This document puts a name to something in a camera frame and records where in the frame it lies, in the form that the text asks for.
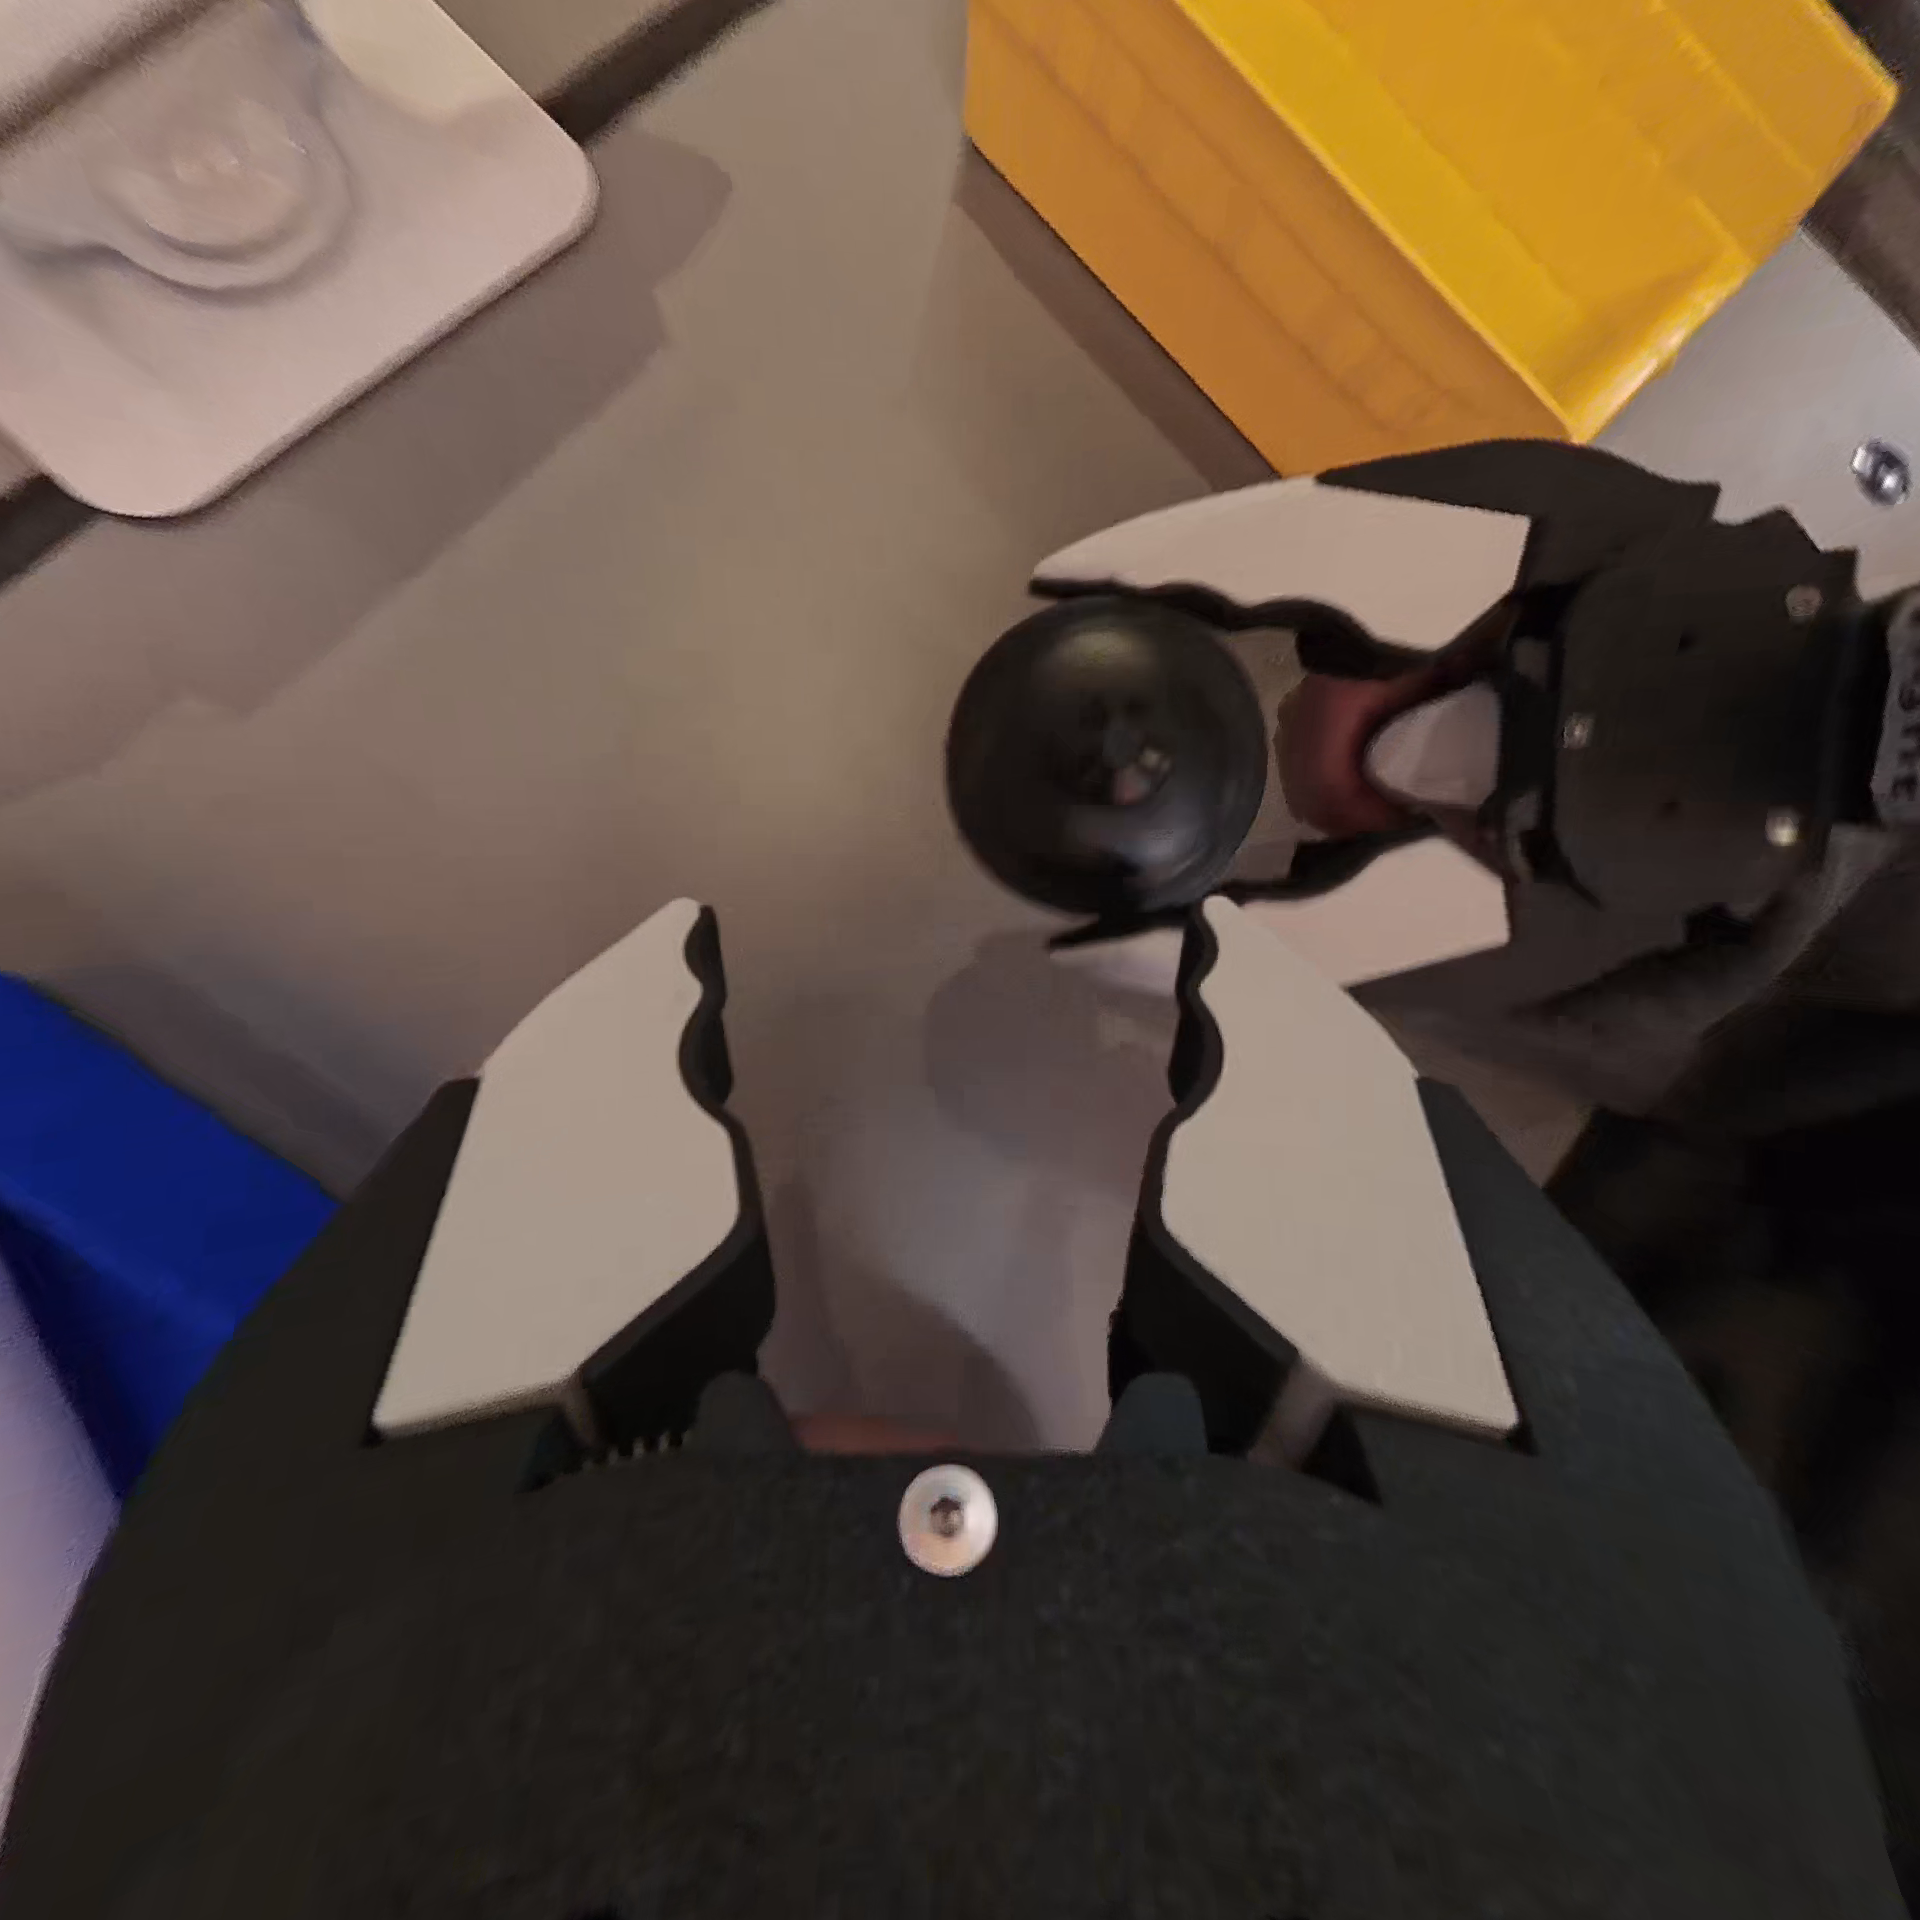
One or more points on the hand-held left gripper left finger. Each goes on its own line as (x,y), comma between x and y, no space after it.
(569,1200)

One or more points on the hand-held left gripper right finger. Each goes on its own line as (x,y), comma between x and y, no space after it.
(1335,1230)

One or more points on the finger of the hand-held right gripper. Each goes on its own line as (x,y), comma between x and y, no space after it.
(1321,547)
(1396,914)

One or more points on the black bottle lid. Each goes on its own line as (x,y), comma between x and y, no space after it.
(1111,750)

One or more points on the yellow plastic bin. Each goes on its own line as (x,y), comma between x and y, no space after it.
(1427,194)

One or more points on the blue plastic bin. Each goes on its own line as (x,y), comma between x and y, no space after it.
(136,1200)

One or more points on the white plastic bottle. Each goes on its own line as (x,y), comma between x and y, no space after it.
(45,1501)

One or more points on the person's right hand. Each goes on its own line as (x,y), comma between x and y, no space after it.
(1335,750)

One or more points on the round metal table fitting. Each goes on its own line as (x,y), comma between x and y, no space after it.
(1883,472)

